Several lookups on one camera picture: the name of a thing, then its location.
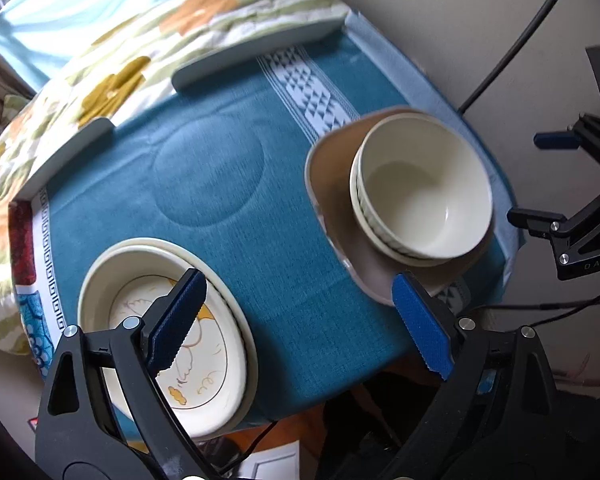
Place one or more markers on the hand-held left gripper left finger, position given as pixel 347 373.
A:
pixel 177 320

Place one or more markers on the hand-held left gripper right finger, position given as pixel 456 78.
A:
pixel 422 325

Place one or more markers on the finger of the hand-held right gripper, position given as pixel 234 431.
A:
pixel 555 139
pixel 532 221

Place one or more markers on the oval duck print plate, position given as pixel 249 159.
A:
pixel 130 285

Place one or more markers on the cream plate with yellow centre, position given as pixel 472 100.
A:
pixel 255 365

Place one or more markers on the cream duck print bowl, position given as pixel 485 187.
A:
pixel 430 190

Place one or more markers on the taupe heart-shaped bowl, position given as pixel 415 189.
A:
pixel 332 195

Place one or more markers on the teal patterned table cloth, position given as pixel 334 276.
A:
pixel 280 200

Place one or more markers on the white paper sheet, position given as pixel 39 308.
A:
pixel 272 462

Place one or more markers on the floral quilted blanket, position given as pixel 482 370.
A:
pixel 190 15

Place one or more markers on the light blue curtain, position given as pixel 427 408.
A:
pixel 55 15

